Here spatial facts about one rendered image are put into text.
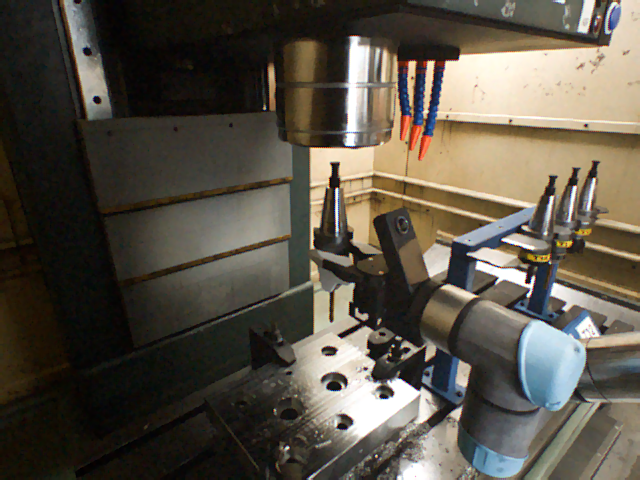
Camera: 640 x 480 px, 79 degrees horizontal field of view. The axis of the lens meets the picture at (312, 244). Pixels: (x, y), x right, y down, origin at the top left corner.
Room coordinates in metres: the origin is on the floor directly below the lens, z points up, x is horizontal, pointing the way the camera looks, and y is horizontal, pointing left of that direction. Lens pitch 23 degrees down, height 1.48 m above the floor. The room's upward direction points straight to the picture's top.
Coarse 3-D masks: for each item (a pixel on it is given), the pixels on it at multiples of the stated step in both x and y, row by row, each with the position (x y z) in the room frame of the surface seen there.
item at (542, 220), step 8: (544, 200) 0.67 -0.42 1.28; (552, 200) 0.67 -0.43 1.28; (536, 208) 0.68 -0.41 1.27; (544, 208) 0.67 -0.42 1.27; (552, 208) 0.67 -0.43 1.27; (536, 216) 0.67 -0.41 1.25; (544, 216) 0.67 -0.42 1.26; (552, 216) 0.66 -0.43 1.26; (528, 224) 0.69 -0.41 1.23; (536, 224) 0.67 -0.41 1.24; (544, 224) 0.66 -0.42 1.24; (552, 224) 0.66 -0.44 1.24; (544, 232) 0.66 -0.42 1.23; (552, 232) 0.66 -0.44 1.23
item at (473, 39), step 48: (144, 0) 0.72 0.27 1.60; (192, 0) 0.58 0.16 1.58; (240, 0) 0.49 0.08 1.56; (288, 0) 0.42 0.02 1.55; (336, 0) 0.37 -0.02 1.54; (384, 0) 0.33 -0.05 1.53; (432, 0) 0.34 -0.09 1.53; (480, 0) 0.38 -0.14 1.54; (528, 0) 0.43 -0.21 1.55; (576, 0) 0.51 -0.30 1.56; (144, 48) 0.76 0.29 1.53; (192, 48) 0.62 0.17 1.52; (240, 48) 0.62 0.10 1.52; (480, 48) 0.62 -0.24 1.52; (528, 48) 0.62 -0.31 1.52; (576, 48) 0.62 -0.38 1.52
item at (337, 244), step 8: (320, 232) 0.54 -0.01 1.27; (352, 232) 0.54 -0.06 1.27; (320, 240) 0.53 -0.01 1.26; (328, 240) 0.52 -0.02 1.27; (336, 240) 0.52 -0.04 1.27; (344, 240) 0.53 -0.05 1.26; (352, 240) 0.55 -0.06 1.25; (320, 248) 0.53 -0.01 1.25; (328, 248) 0.52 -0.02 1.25; (336, 248) 0.52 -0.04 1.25; (344, 248) 0.53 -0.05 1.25
